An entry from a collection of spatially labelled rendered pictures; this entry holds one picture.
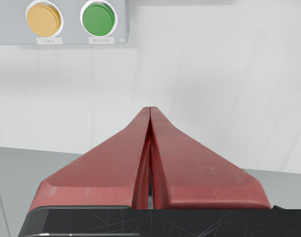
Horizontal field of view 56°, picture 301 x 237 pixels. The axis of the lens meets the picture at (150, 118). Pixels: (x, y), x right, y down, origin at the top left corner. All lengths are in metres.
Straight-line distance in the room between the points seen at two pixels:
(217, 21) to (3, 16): 0.32
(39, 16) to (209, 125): 0.37
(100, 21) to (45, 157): 1.57
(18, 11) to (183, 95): 0.31
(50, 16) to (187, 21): 0.22
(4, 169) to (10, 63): 1.54
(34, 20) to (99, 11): 0.08
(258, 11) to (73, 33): 0.29
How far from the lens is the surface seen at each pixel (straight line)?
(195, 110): 0.57
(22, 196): 2.22
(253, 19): 0.52
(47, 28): 0.40
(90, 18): 0.38
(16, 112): 0.63
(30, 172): 2.03
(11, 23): 0.43
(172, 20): 0.49
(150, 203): 0.92
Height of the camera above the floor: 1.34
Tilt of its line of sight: 56 degrees down
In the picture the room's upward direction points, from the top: 180 degrees clockwise
